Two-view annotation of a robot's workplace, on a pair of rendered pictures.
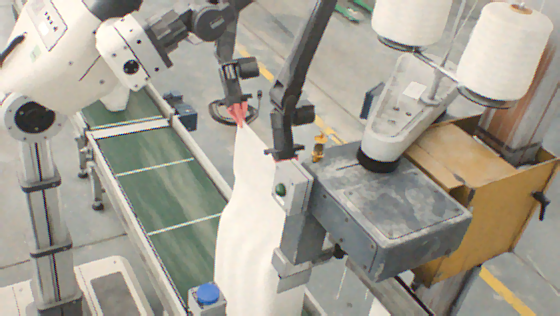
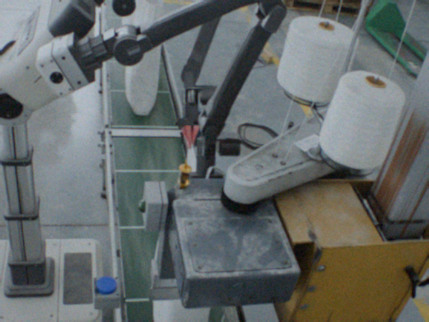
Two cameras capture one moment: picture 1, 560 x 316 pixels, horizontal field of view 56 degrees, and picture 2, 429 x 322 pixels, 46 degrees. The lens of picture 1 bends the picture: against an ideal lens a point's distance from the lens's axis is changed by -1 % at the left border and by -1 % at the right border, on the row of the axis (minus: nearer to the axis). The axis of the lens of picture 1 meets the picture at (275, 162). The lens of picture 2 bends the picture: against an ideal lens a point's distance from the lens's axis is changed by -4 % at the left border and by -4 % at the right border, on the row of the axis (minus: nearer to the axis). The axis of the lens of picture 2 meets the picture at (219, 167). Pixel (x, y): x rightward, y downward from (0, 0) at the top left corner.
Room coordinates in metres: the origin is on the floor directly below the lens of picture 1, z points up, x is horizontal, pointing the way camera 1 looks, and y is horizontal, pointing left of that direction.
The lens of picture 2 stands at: (0.08, -0.44, 2.08)
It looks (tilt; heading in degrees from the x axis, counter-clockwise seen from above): 37 degrees down; 18
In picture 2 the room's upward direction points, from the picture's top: 11 degrees clockwise
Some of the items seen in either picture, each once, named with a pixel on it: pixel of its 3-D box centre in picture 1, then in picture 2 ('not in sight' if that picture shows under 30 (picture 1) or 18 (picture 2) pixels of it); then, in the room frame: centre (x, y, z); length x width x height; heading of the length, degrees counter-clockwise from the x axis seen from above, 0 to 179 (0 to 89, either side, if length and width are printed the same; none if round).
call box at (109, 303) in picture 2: (207, 302); (106, 293); (0.93, 0.12, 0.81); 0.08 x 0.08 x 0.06; 37
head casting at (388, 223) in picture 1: (369, 228); (221, 261); (0.88, -0.23, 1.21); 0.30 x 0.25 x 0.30; 37
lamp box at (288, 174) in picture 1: (291, 187); (155, 206); (0.88, -0.04, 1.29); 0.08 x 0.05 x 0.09; 37
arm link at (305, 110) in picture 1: (293, 106); (221, 136); (1.30, -0.02, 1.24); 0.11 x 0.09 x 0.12; 125
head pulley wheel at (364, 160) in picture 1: (378, 156); (240, 196); (0.96, -0.21, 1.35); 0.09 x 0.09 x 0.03
